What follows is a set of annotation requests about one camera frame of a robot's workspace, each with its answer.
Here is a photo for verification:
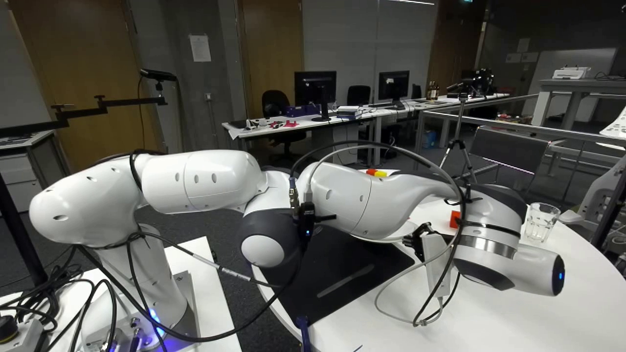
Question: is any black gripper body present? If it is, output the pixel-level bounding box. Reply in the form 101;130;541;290
400;220;434;263

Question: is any black placemat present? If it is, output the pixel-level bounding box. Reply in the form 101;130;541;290
260;222;416;328

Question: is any grey table knife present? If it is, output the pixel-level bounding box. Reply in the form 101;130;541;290
332;261;377;300

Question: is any clear drinking glass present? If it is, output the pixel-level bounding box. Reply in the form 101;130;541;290
522;201;563;244

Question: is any black tripod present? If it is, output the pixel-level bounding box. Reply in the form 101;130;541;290
434;79;483;185

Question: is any blue clamp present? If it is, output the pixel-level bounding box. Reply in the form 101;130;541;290
293;314;314;352

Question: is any black office chair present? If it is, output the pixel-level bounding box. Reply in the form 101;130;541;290
260;87;293;116
344;81;373;107

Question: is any black computer monitor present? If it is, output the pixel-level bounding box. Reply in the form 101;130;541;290
375;68;412;103
291;68;340;109

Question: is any long white desk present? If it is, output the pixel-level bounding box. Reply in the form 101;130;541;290
220;89;514;163

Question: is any white mobile machine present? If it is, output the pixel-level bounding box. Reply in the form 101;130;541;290
574;154;626;230

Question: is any white robot mounting table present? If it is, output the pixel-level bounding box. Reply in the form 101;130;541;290
0;234;244;352

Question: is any grey metal table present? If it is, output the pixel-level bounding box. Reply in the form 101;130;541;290
528;75;626;130

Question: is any white box device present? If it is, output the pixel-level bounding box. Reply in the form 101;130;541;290
549;62;592;81

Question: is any white paper sheet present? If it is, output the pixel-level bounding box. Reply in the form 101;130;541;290
187;30;215;64

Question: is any white drawer cabinet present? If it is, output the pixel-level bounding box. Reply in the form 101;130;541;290
0;126;70;214

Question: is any white power strip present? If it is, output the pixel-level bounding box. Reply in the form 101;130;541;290
0;310;46;352

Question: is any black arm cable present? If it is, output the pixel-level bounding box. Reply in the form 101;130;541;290
76;140;473;343

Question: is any grey metal railing frame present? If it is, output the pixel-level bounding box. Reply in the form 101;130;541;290
416;91;626;148

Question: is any black stereo camera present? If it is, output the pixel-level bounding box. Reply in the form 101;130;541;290
138;66;179;83

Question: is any black metal post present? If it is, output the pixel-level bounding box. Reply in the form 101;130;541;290
0;173;50;289

